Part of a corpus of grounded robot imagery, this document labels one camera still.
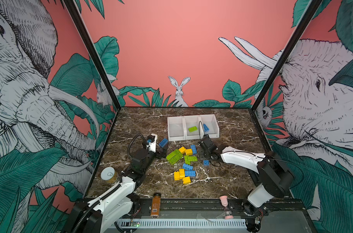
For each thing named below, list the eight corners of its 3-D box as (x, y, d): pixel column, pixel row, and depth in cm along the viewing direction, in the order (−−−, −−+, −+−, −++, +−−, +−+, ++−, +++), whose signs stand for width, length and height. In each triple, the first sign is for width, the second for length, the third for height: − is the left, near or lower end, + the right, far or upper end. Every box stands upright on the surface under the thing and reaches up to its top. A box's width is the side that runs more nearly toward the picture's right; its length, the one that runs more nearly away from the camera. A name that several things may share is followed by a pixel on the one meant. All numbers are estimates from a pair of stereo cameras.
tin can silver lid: (103, 183, 84) (98, 179, 79) (107, 170, 88) (102, 166, 83) (116, 183, 84) (112, 180, 79) (119, 170, 88) (116, 166, 83)
